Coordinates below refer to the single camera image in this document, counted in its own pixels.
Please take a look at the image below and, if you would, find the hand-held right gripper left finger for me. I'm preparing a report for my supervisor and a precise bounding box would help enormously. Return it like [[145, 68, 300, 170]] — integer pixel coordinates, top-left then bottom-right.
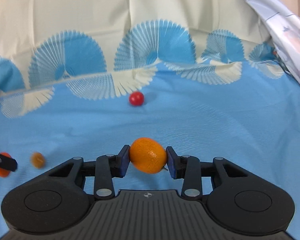
[[43, 144, 131, 200]]

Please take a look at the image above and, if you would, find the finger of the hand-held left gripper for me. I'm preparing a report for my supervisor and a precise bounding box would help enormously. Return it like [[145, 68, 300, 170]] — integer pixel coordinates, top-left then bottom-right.
[[0, 145, 18, 172]]

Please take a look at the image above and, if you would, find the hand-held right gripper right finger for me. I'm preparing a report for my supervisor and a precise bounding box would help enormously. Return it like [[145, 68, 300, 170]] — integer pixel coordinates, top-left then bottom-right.
[[165, 146, 253, 201]]

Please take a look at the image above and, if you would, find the small orange tangerine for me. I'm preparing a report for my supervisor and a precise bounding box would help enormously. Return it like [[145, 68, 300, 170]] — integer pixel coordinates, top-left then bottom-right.
[[0, 152, 13, 178], [129, 137, 168, 175]]

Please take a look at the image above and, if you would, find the tan longan fruit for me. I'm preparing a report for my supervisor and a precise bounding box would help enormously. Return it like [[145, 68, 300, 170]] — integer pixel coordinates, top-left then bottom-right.
[[30, 152, 45, 169]]

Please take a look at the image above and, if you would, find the blue fan-print bed sheet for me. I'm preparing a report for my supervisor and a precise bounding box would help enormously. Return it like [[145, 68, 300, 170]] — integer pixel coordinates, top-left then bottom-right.
[[0, 0, 300, 240]]

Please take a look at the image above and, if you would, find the red cherry tomato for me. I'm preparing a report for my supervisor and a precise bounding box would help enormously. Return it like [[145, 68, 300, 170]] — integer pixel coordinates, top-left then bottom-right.
[[129, 91, 145, 106]]

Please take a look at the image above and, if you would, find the pale floral cloth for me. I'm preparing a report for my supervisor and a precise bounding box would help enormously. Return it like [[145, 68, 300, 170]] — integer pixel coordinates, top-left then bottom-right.
[[234, 0, 300, 96]]

